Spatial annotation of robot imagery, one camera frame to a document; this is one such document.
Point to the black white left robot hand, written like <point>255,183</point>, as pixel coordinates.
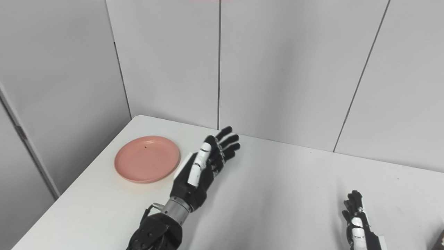
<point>194,187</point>

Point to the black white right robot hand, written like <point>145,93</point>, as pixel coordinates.
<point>364,239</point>

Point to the pink round plate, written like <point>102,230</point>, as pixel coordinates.
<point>147,159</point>

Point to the chocolate cake slice with fruit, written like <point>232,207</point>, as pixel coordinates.
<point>440,243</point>

